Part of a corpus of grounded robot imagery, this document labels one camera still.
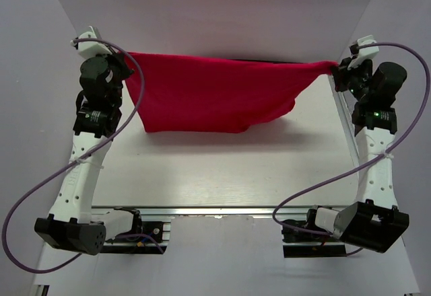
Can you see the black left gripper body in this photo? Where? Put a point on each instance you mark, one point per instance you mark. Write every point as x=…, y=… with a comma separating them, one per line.
x=118, y=70

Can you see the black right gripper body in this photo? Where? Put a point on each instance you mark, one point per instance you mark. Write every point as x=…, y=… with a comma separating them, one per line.
x=355, y=81

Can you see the red t shirt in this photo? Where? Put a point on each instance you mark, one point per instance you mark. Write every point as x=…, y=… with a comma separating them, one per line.
x=197, y=94

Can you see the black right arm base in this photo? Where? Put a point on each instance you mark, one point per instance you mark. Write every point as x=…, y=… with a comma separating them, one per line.
x=297, y=244

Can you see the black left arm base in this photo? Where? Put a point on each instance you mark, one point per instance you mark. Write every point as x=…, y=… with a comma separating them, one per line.
x=144, y=233

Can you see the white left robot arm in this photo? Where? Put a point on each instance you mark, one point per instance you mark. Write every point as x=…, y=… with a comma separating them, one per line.
x=70, y=224

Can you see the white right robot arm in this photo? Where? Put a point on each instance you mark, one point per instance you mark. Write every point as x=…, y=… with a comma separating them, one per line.
x=373, y=221

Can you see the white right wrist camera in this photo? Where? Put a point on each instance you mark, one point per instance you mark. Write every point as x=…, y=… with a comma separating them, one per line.
x=362, y=49

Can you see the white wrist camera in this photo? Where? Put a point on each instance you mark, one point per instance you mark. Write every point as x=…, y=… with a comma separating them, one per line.
x=86, y=44
x=362, y=49

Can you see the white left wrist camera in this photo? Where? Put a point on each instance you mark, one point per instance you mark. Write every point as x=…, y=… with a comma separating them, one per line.
x=86, y=44

